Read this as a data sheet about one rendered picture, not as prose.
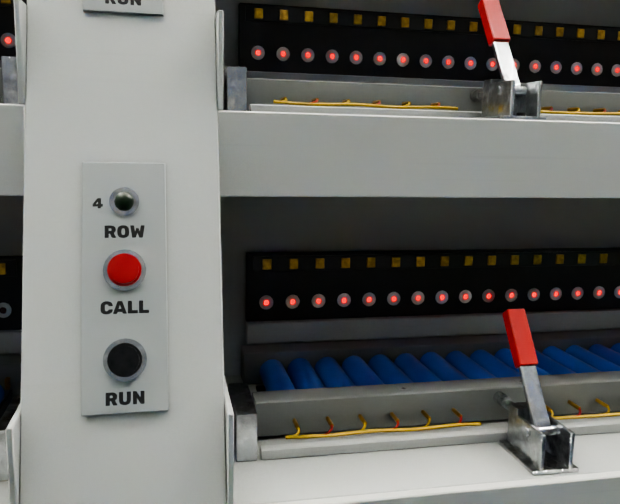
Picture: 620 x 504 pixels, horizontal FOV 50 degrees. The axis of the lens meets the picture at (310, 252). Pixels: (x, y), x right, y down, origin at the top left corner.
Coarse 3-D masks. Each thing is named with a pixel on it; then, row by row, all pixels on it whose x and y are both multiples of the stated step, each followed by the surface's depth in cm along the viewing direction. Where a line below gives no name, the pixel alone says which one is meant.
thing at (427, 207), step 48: (240, 0) 57; (288, 0) 58; (336, 0) 59; (384, 0) 60; (432, 0) 61; (528, 0) 63; (576, 0) 64; (0, 240) 50; (240, 240) 54; (288, 240) 55; (336, 240) 56; (384, 240) 57; (432, 240) 58; (480, 240) 59; (528, 240) 59; (576, 240) 60; (240, 288) 54; (240, 336) 53; (432, 336) 56
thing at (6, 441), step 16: (0, 336) 47; (16, 336) 47; (0, 352) 47; (16, 352) 47; (16, 400) 38; (16, 416) 30; (0, 432) 34; (16, 432) 30; (0, 448) 34; (16, 448) 30; (0, 464) 34; (16, 464) 30; (0, 480) 34; (16, 480) 30; (0, 496) 33; (16, 496) 30
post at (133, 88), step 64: (64, 0) 34; (192, 0) 35; (64, 64) 33; (128, 64) 34; (192, 64) 35; (64, 128) 33; (128, 128) 34; (192, 128) 34; (64, 192) 32; (192, 192) 34; (64, 256) 32; (192, 256) 33; (64, 320) 32; (192, 320) 33; (64, 384) 31; (192, 384) 32; (64, 448) 31; (128, 448) 31; (192, 448) 32
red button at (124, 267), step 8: (120, 256) 32; (128, 256) 32; (112, 264) 32; (120, 264) 32; (128, 264) 32; (136, 264) 32; (112, 272) 32; (120, 272) 32; (128, 272) 32; (136, 272) 32; (112, 280) 32; (120, 280) 32; (128, 280) 32; (136, 280) 32
